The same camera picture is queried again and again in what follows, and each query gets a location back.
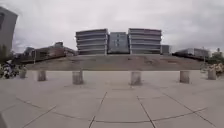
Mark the low brick building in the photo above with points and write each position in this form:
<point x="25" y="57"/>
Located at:
<point x="50" y="52"/>

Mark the trees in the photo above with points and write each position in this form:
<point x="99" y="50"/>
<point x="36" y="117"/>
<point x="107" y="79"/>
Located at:
<point x="217" y="57"/>

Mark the parked bicycles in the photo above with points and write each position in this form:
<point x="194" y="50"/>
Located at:
<point x="8" y="70"/>

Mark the low grey building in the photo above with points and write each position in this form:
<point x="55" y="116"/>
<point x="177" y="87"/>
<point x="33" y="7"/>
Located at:
<point x="196" y="52"/>

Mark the grey concrete slab plaza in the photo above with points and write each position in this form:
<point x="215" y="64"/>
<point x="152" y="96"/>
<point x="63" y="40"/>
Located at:
<point x="113" y="100"/>

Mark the row of concrete bollards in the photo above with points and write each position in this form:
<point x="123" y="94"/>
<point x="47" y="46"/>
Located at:
<point x="77" y="77"/>

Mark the wide concrete steps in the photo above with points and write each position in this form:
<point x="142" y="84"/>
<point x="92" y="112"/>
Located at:
<point x="116" y="63"/>

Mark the large grey multistorey building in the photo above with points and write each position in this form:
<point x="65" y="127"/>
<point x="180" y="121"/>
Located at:
<point x="6" y="30"/>

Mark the grey layered building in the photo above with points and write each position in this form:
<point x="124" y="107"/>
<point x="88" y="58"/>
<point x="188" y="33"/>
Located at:
<point x="91" y="41"/>

